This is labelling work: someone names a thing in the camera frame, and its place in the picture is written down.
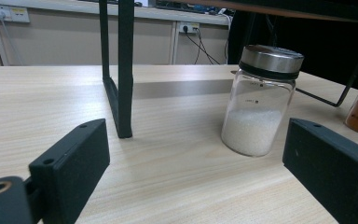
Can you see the white wall socket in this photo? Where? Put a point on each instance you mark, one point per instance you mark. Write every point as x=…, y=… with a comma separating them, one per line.
x=11, y=14
x=189, y=28

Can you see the dark curtain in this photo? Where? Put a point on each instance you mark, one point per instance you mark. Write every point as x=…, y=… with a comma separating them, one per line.
x=323, y=46

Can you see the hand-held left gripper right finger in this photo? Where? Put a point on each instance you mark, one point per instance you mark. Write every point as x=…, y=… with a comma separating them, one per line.
x=332, y=168

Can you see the black two-tier metal rack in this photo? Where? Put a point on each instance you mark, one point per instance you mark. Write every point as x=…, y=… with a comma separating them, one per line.
x=126, y=62

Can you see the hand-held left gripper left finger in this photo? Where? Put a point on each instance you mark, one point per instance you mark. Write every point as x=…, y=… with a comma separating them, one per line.
x=71, y=161

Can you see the glass jar of white granules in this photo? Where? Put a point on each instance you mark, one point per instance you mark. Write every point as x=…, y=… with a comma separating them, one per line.
x=254, y=130

